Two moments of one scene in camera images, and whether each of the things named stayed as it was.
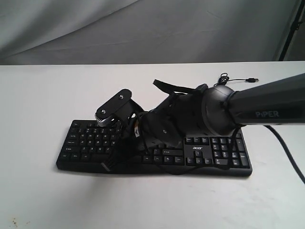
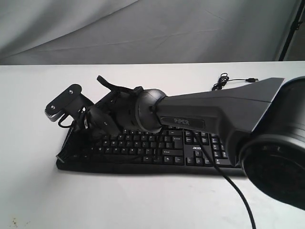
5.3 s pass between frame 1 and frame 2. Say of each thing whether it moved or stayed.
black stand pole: stayed
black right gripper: moved
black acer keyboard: stayed
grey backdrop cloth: stayed
